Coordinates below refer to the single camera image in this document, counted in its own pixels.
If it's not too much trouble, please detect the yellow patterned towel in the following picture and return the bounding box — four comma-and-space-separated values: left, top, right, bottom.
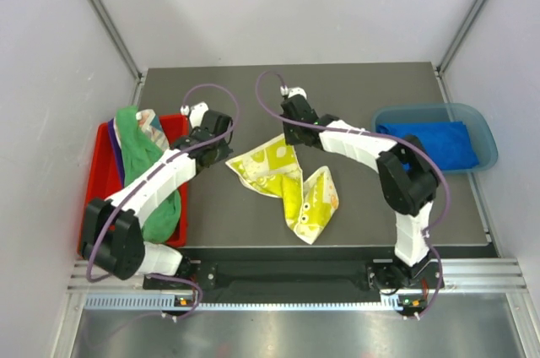
226, 134, 339, 245

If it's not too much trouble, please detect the blue towel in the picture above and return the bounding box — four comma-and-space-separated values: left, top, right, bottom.
376, 122, 479, 171

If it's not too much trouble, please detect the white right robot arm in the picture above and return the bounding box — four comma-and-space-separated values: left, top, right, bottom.
281, 88, 440, 288

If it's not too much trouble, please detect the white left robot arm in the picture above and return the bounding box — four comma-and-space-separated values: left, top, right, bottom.
78, 102, 234, 288

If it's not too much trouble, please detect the light patterned towel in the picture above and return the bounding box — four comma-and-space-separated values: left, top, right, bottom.
136, 109, 170, 151

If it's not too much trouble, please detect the green towel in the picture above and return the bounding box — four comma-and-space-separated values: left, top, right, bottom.
114, 106, 181, 243

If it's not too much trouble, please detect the purple towel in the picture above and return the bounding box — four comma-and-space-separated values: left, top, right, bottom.
106, 119, 125, 187

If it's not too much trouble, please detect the red plastic bin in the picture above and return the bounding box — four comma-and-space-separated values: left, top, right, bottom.
84, 114, 189, 247

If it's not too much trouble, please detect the translucent blue tray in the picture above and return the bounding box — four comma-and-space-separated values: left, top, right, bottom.
371, 103, 498, 175

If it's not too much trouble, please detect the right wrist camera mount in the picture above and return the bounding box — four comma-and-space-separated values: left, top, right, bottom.
279, 85, 307, 99

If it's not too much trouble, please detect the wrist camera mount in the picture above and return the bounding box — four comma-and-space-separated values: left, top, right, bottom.
279, 85, 307, 99
180, 101, 208, 127

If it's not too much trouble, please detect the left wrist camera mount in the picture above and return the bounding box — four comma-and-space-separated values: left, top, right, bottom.
180, 101, 208, 127

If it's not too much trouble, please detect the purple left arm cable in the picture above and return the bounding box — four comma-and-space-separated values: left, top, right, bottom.
86, 84, 240, 321

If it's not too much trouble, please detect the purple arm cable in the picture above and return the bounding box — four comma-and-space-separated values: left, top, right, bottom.
256, 70, 451, 320
86, 84, 240, 321

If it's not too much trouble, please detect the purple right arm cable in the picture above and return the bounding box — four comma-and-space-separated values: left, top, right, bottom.
256, 70, 451, 320

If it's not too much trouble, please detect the white slotted cable duct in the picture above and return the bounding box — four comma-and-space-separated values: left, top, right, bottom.
84, 294, 403, 312

